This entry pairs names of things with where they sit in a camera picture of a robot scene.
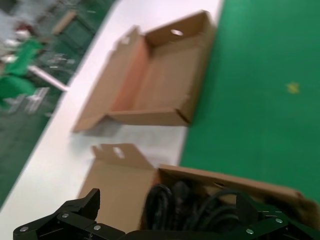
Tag white background table frame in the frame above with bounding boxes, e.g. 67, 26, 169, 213
26, 65, 70, 93

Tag black power cable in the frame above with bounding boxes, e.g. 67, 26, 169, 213
142, 181, 198, 231
184, 189, 251, 231

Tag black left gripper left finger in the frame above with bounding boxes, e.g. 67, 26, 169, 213
12, 187, 126, 240

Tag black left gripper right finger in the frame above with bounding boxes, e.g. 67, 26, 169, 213
224, 191, 320, 240

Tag open brown cardboard box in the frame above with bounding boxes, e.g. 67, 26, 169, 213
71, 9, 219, 133
79, 142, 320, 240

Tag yellow cross tape mark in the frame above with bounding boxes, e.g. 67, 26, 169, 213
285, 81, 301, 95

